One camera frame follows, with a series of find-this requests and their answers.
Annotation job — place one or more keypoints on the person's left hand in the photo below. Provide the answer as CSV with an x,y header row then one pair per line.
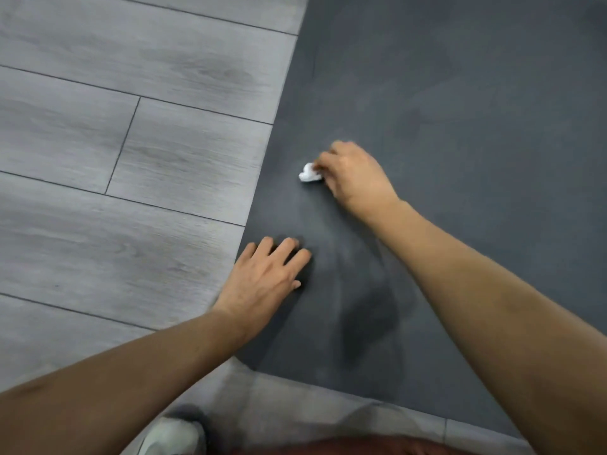
x,y
261,284

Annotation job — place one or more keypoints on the person's right hand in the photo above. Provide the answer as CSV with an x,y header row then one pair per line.
x,y
358,180

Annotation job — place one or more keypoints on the white tissue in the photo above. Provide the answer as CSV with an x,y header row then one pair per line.
x,y
309,174

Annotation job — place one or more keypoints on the dark grey yoga mat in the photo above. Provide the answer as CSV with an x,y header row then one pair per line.
x,y
474,89

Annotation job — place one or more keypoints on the person's left forearm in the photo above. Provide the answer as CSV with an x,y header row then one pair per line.
x,y
104,388

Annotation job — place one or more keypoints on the person's right forearm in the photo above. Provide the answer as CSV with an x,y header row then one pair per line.
x,y
512,317

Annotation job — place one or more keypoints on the grey shoe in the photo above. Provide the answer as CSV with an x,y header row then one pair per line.
x,y
170,438

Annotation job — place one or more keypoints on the reddish-brown cushion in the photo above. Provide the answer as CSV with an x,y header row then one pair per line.
x,y
355,447

